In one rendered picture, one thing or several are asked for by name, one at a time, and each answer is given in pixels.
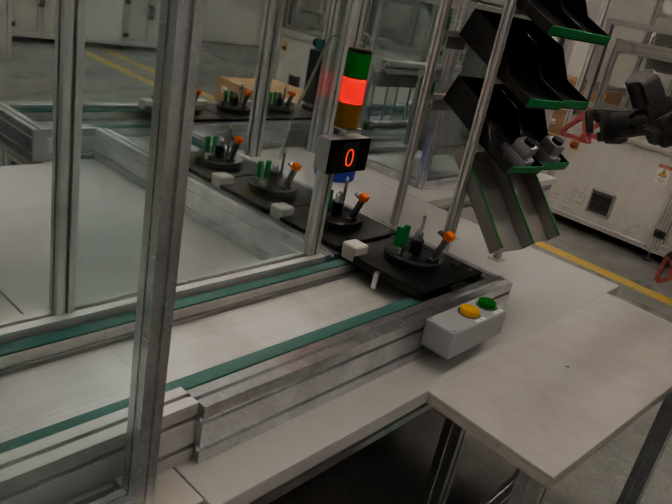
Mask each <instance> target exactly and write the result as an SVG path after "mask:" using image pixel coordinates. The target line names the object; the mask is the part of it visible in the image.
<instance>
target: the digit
mask: <svg viewBox="0 0 672 504"><path fill-rule="evenodd" d="M359 145H360V142H346V143H345V144H344V149H343V154H342V159H341V164H340V169H339V171H343V170H352V169H355V164H356V159H357V154H358V150H359Z"/></svg>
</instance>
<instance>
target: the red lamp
mask: <svg viewBox="0 0 672 504"><path fill-rule="evenodd" d="M366 84H367V80H358V79H353V78H349V77H346V76H343V77H342V82H341V88H340V93H339V98H338V100H339V101H341V102H343V103H347V104H352V105H362V104H363V99H364V94H365V89H366Z"/></svg>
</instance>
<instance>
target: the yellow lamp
mask: <svg viewBox="0 0 672 504"><path fill-rule="evenodd" d="M361 108H362V105H352V104H347V103H343V102H341V101H338V104H337V109H336V114H335V120H334V125H335V126H337V127H340V128H344V129H351V130H355V129H357V128H358V123H359V118H360V113H361Z"/></svg>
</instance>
